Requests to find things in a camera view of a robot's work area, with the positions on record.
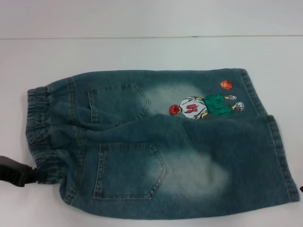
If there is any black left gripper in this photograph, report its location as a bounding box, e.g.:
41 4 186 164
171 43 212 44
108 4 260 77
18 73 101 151
0 155 46 188

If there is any blue denim shorts basketball print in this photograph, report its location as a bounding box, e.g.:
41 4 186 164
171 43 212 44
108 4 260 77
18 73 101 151
25 68 299 217

